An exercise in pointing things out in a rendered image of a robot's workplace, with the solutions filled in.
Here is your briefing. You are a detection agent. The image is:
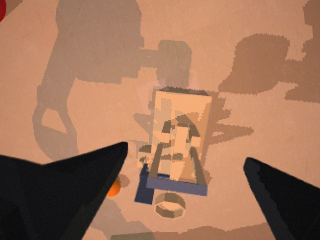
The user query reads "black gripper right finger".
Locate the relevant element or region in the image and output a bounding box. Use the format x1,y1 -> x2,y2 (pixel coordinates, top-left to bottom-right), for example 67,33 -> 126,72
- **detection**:
243,157 -> 320,240

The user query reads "orange ball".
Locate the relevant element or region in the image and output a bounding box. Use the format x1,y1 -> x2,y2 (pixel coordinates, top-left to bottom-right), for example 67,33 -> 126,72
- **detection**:
107,179 -> 121,197

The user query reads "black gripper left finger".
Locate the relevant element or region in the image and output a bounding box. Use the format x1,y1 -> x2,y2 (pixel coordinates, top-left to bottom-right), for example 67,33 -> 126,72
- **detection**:
0,142 -> 128,240

